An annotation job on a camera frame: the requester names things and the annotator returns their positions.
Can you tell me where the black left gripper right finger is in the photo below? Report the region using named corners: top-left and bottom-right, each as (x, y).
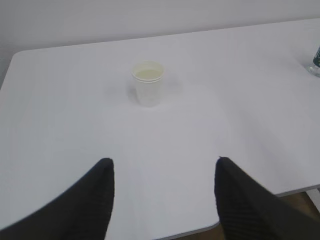
top-left (214, 157), bottom-right (320, 240)

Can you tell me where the clear water bottle green label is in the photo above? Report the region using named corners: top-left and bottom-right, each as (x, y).
top-left (305, 47), bottom-right (320, 78)

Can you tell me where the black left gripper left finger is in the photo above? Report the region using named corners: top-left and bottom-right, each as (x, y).
top-left (0, 158), bottom-right (114, 240)

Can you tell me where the white paper cup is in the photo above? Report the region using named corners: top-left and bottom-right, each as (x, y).
top-left (131, 60), bottom-right (165, 107)

